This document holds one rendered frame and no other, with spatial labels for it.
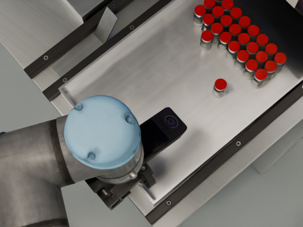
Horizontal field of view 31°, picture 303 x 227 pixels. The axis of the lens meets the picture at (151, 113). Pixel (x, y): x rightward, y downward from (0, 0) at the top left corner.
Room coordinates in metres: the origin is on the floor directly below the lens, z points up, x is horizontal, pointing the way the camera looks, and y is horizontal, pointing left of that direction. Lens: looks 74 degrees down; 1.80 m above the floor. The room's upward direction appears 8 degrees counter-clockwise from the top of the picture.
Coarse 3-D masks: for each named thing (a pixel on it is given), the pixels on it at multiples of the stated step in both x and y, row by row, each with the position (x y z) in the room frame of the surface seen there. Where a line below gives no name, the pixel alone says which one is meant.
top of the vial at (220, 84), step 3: (219, 78) 0.29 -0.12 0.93; (216, 81) 0.29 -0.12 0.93; (219, 81) 0.29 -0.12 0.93; (222, 81) 0.28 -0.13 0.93; (225, 81) 0.28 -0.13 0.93; (216, 84) 0.28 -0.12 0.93; (219, 84) 0.28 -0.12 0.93; (222, 84) 0.28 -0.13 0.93; (225, 84) 0.28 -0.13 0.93; (216, 87) 0.28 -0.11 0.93; (219, 87) 0.27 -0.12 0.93; (222, 87) 0.27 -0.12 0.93; (225, 87) 0.27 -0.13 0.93
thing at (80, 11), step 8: (64, 0) 0.49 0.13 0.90; (72, 0) 0.50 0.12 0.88; (80, 0) 0.50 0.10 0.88; (88, 0) 0.49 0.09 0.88; (96, 0) 0.49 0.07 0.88; (104, 0) 0.47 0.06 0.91; (112, 0) 0.48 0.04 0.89; (72, 8) 0.47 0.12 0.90; (80, 8) 0.48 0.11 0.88; (88, 8) 0.48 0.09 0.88; (96, 8) 0.46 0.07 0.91; (80, 16) 0.45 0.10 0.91; (88, 16) 0.45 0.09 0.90
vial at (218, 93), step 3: (213, 87) 0.28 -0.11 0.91; (213, 90) 0.28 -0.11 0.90; (216, 90) 0.27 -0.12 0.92; (219, 90) 0.27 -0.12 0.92; (222, 90) 0.27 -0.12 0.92; (213, 93) 0.28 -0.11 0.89; (216, 93) 0.27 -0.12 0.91; (219, 93) 0.27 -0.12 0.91; (222, 93) 0.27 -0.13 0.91; (216, 96) 0.27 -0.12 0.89; (219, 96) 0.27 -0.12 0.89; (222, 96) 0.27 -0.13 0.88
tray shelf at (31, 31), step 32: (0, 0) 0.52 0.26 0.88; (32, 0) 0.51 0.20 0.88; (256, 0) 0.45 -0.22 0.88; (0, 32) 0.45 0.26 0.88; (32, 32) 0.44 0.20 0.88; (64, 32) 0.44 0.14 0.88; (288, 32) 0.38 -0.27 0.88; (288, 64) 0.32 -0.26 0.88; (288, 128) 0.20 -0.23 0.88; (192, 192) 0.11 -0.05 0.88; (160, 224) 0.07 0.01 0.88
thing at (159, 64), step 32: (192, 0) 0.46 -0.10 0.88; (160, 32) 0.41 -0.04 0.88; (192, 32) 0.40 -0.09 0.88; (96, 64) 0.35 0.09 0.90; (128, 64) 0.35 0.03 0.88; (160, 64) 0.35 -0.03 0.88; (192, 64) 0.34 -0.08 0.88; (224, 64) 0.33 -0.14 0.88; (64, 96) 0.30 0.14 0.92; (128, 96) 0.29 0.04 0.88; (160, 96) 0.29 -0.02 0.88; (192, 96) 0.28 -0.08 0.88; (224, 96) 0.27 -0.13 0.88; (256, 96) 0.26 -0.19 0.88; (192, 128) 0.22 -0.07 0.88; (224, 128) 0.21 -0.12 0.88; (160, 160) 0.17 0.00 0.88; (192, 160) 0.17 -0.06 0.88; (160, 192) 0.12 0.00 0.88
